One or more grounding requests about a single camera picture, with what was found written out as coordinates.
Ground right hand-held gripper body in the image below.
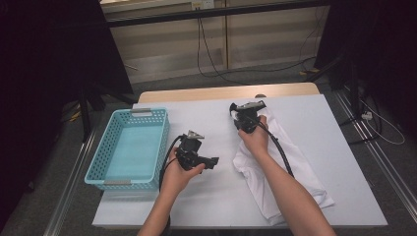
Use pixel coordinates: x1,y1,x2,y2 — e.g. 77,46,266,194
233,99,268,135

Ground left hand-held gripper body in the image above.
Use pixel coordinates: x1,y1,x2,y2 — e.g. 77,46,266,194
176,130,208,171

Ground light blue plastic basket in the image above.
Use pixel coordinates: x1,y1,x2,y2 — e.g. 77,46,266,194
84,107,171,192

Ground white shorts with black waistband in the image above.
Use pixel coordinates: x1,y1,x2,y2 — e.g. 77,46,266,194
230,106,336,227

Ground person's right hand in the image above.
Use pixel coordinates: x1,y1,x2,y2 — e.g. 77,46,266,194
238,114,270,158

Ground person's left hand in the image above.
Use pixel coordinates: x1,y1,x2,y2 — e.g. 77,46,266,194
159,146,207,198

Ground wooden table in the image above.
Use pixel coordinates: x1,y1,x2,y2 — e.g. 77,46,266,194
137,82,321,104

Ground white table mat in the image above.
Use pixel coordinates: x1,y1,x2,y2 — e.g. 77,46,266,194
92,93,388,229

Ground black horizontal metal bar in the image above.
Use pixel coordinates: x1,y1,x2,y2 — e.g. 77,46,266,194
106,0,330,29

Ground black metal stand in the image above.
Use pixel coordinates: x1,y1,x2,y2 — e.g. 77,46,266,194
306,53,362,119
77,82,139,142

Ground black curtain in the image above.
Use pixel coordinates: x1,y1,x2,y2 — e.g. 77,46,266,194
0,0,134,230
314,0,417,139

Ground left hand-held gripper black cable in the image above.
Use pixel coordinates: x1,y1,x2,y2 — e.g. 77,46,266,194
158,134,185,236

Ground hand-held gripper black cable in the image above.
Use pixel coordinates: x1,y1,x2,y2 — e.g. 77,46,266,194
259,121,295,180
158,134,185,236

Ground right hand-held gripper black cable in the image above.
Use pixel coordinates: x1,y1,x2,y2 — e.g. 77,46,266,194
259,121,295,180

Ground black hanging wall cable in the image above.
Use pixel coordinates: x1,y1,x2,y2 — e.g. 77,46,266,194
196,18,318,87

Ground thin black wall cable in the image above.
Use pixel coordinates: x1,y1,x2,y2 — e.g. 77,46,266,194
297,6,324,65

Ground white wall socket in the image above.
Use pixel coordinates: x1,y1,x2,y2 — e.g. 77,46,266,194
191,0,215,10

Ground aluminium floor rail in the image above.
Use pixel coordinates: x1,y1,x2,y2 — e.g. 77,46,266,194
333,87,417,224
43,129,97,236

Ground black floor cable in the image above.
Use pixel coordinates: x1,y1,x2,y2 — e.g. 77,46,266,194
338,97,383,146

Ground white floor cable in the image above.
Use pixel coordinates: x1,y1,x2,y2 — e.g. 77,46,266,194
358,97,406,146

